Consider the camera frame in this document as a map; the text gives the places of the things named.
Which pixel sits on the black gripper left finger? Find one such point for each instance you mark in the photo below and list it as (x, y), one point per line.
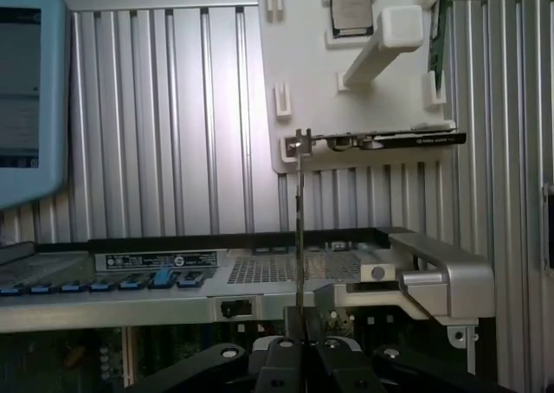
(277, 367)

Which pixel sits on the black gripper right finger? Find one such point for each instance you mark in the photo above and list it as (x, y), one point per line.
(337, 367)

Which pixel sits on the silver CPU chip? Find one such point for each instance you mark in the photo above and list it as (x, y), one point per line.
(352, 12)

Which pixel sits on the white parts rack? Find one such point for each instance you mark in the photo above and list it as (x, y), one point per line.
(311, 64)

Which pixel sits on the open PC case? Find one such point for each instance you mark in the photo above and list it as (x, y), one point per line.
(454, 280)

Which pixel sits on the green motherboard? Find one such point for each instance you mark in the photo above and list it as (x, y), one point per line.
(86, 358)

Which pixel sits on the green graphics card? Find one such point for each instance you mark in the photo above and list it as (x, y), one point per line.
(411, 139)

